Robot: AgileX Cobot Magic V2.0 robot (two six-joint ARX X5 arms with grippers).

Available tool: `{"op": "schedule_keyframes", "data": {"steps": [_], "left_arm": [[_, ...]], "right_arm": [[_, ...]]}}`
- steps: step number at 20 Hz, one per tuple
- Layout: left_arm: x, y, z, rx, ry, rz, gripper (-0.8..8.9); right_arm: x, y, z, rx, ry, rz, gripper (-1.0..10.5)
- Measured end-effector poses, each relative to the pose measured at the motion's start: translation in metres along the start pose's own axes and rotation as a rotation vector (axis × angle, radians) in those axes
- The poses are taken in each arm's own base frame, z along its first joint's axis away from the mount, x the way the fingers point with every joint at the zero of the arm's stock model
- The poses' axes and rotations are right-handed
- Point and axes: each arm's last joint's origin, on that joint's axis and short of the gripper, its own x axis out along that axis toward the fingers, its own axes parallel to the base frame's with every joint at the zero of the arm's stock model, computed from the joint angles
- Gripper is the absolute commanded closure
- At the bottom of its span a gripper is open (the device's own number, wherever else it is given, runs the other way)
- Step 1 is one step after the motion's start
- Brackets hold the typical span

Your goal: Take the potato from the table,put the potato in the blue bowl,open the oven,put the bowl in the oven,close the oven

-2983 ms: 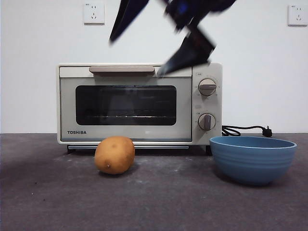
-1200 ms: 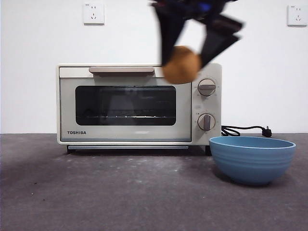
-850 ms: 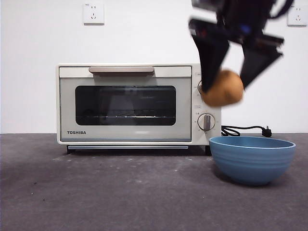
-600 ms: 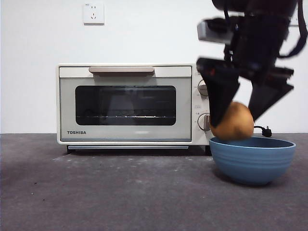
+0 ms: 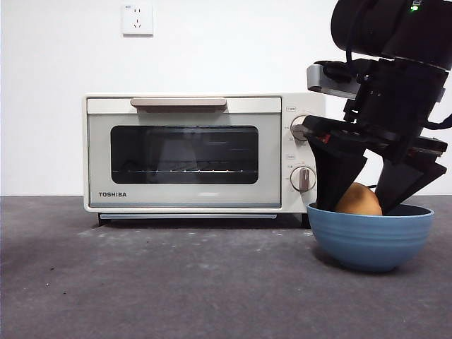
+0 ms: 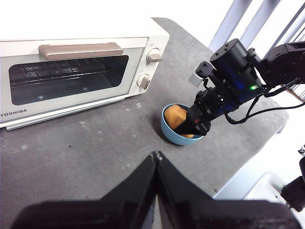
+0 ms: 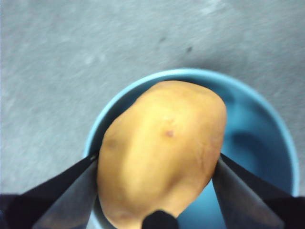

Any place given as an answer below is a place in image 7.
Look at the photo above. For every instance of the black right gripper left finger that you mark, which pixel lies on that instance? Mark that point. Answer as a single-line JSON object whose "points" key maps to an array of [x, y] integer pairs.
{"points": [[47, 205]]}

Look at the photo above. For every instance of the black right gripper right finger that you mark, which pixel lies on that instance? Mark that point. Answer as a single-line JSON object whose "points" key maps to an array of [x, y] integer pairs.
{"points": [[250, 200]]}

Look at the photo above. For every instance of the blue ribbed bowl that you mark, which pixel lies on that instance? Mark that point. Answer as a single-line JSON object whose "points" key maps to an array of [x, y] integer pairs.
{"points": [[257, 133]]}

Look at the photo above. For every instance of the brown potato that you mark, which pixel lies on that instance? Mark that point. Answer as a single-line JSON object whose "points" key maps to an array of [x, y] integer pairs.
{"points": [[162, 148]]}

